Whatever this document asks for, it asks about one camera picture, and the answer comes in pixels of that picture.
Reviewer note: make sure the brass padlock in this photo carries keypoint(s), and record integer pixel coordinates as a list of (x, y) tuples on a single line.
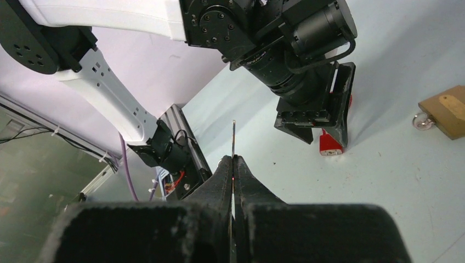
[(446, 110)]

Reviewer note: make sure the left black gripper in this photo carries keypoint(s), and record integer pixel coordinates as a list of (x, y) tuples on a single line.
[(326, 109)]

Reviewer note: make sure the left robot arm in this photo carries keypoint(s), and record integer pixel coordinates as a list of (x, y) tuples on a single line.
[(292, 47)]

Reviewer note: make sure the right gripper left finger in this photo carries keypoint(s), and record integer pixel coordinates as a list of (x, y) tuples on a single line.
[(196, 229)]

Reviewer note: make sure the left controller board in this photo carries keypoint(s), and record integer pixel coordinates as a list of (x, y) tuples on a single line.
[(170, 186)]

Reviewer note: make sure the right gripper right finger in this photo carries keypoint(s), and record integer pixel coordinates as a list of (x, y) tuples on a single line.
[(271, 230)]

